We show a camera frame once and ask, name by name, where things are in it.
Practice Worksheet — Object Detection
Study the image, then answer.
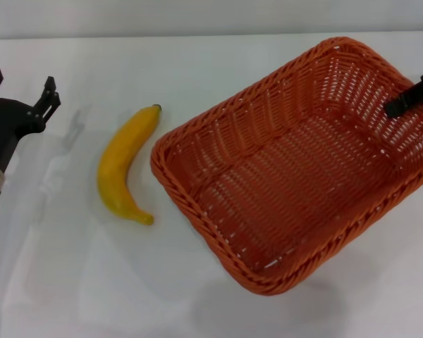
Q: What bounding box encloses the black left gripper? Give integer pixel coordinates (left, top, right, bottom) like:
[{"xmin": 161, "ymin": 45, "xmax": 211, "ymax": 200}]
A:
[{"xmin": 0, "ymin": 67, "xmax": 62, "ymax": 174}]

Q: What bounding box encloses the yellow banana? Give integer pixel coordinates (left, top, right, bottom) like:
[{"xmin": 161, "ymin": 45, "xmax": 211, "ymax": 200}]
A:
[{"xmin": 97, "ymin": 104, "xmax": 163, "ymax": 227}]

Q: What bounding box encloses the orange woven plastic basket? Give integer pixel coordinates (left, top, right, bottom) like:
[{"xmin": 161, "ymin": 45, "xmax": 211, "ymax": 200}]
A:
[{"xmin": 149, "ymin": 36, "xmax": 423, "ymax": 297}]

